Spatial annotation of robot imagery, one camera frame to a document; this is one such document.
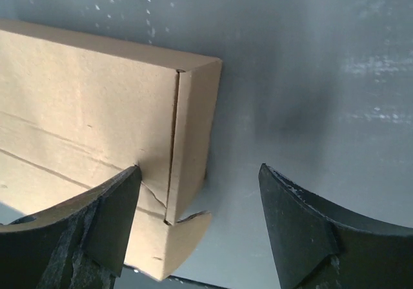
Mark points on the brown cardboard box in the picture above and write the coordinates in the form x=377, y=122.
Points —
x=77, y=109

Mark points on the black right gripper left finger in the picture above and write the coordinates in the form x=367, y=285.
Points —
x=79, y=243

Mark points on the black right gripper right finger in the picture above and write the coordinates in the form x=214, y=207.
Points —
x=318, y=244

